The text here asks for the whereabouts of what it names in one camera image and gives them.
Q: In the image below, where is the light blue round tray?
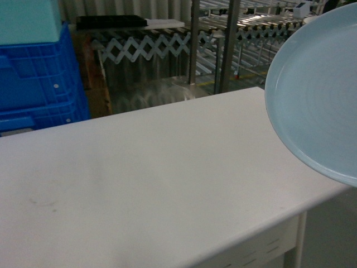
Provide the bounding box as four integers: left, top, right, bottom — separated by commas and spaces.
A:
264, 3, 356, 186

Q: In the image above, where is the black tray on board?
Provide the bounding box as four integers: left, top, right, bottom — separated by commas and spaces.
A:
76, 15, 148, 30

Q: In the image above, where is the expandable roller conveyor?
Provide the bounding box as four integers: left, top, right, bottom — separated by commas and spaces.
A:
89, 1, 327, 78

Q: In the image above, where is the blue crate top right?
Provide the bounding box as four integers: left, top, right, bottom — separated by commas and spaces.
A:
0, 21, 88, 114

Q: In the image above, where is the blue crate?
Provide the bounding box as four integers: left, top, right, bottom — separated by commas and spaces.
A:
1, 96, 90, 134
0, 21, 88, 114

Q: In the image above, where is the blue crate bottom right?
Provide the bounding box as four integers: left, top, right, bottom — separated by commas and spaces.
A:
1, 96, 90, 134

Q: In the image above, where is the teal foam box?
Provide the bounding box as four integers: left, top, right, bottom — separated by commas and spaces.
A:
1, 1, 62, 45

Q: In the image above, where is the steel shelf post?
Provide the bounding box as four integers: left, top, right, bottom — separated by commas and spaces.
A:
214, 0, 241, 94

